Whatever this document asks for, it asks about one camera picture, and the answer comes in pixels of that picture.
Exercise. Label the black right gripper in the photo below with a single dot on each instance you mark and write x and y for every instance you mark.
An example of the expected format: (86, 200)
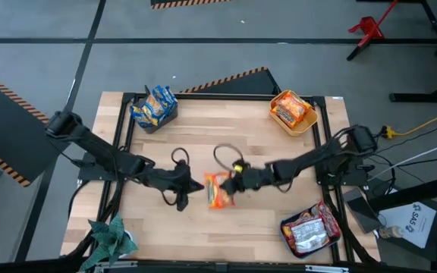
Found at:
(254, 179)

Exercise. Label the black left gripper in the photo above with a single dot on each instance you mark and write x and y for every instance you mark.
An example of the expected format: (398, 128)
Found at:
(169, 180)

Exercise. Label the orange chicken ramen noodle pack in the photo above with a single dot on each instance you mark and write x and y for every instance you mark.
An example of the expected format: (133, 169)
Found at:
(283, 118)
(214, 193)
(292, 106)

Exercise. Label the red roast beef ramen pack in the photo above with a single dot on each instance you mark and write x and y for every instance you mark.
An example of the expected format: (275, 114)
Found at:
(328, 220)
(309, 235)
(290, 227)

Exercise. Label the blue ramen noodle pack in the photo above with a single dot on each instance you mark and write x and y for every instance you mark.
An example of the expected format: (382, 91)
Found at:
(140, 115)
(165, 96)
(154, 106)

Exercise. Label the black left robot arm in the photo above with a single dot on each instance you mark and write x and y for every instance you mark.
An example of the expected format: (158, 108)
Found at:
(101, 149)

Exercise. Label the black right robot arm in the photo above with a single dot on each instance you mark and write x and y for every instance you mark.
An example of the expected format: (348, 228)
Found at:
(309, 159)

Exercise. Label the small yellow tape wrap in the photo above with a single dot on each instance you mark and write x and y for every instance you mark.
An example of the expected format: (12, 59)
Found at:
(238, 167)

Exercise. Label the dark grey plastic bin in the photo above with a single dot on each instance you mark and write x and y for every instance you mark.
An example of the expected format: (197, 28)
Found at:
(161, 123)

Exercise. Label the teal plastic tray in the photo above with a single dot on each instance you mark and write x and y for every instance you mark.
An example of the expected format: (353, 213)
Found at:
(285, 246)

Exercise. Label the green paper plant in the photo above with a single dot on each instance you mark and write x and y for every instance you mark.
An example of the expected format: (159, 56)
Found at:
(108, 239)

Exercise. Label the yellow plastic tray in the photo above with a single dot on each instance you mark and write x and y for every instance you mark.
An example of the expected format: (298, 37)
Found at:
(302, 125)

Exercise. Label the small hazard-striped black floor mat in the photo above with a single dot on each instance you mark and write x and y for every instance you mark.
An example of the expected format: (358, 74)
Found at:
(241, 85)

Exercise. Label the black tablet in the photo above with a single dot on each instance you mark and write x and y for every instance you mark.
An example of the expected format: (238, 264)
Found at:
(362, 210)

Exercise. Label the small brown bottle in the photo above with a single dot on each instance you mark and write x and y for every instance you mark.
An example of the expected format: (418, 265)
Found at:
(391, 232)

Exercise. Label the white printed paper sheet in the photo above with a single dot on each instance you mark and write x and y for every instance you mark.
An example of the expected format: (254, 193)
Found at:
(408, 223)

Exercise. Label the narrow hazard-striped black floor mat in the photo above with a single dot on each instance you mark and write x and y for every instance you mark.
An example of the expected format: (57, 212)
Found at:
(180, 3)

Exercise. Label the large hazard-striped black floor mat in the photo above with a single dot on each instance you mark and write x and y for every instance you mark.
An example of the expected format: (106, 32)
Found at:
(2, 125)

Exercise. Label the black aluminium table frame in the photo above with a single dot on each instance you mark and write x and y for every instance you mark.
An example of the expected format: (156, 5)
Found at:
(218, 95)

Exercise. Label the black floor stand frame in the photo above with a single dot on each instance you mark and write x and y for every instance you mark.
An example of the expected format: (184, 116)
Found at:
(431, 93)

